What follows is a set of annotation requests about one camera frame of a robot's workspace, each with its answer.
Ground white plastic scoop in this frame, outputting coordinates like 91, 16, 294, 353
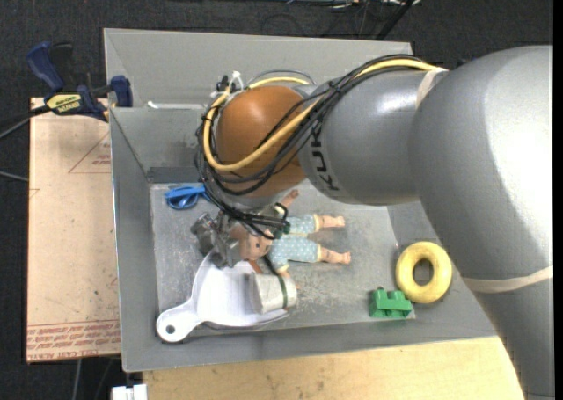
155, 251, 292, 344

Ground green toy brick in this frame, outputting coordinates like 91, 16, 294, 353
368, 287, 415, 320

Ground yellow ring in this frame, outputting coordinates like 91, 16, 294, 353
394, 240, 454, 305

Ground blue sunglasses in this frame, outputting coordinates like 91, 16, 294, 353
164, 185, 213, 211

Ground grey metal bin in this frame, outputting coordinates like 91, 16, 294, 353
102, 27, 501, 374

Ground grey cup with green rim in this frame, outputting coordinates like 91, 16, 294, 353
243, 273, 299, 316

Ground baby doll in blue pyjamas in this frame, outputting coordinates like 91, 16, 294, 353
228, 189, 353, 280

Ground brown cardboard board red print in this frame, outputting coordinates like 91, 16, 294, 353
26, 96, 123, 365

